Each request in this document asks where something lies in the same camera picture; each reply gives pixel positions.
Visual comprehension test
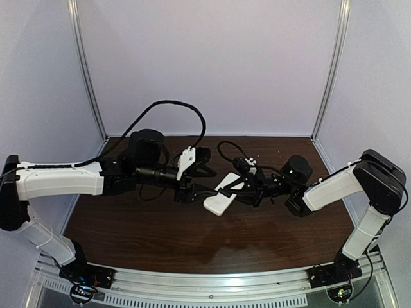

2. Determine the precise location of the right round circuit board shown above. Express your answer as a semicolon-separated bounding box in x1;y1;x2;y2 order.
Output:
326;284;353;304

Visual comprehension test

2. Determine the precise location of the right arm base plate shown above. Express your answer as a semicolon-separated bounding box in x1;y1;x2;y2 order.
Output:
307;261;362;288

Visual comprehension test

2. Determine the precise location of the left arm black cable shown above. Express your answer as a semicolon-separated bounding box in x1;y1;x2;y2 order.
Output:
0;99;207;180

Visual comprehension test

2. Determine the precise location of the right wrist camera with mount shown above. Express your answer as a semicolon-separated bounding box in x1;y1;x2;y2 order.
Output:
232;157;257;175

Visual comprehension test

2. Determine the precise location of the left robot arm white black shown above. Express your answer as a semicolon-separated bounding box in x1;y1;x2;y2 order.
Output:
1;129;216;275

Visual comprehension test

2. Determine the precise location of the left round circuit board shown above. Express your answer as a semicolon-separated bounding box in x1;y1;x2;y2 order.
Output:
69;284;97;305

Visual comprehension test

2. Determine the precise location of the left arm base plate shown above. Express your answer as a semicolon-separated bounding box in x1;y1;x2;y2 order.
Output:
55;263;114;289

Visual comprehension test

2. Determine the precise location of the round circuit board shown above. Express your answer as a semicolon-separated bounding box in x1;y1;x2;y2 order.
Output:
69;284;97;305
326;284;353;304

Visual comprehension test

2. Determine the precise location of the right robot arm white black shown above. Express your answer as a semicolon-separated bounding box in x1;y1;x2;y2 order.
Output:
216;149;409;280

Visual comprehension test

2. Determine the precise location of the aluminium frame post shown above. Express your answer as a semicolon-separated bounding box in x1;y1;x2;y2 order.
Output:
311;0;351;142
67;0;108;141

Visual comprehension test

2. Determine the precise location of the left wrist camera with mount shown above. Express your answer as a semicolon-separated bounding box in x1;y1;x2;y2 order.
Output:
177;146;211;180

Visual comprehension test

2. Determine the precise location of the right aluminium frame post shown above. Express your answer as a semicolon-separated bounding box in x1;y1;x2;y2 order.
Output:
311;0;351;142

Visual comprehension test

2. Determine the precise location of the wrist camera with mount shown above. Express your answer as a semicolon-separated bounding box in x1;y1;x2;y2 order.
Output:
232;157;257;175
177;146;211;180

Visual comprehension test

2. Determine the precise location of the white remote control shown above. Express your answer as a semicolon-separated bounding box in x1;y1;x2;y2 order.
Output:
203;173;240;216

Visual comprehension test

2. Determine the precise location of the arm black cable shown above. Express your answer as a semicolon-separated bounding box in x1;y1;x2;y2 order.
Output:
216;140;410;283
0;99;207;180

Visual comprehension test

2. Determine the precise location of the front aluminium rail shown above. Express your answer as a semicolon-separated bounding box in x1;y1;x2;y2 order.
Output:
27;250;391;307

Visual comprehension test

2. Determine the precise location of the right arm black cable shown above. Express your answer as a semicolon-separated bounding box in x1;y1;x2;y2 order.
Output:
216;140;410;283

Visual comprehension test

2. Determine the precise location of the left aluminium frame post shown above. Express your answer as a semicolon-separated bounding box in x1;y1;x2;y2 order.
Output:
67;0;108;141

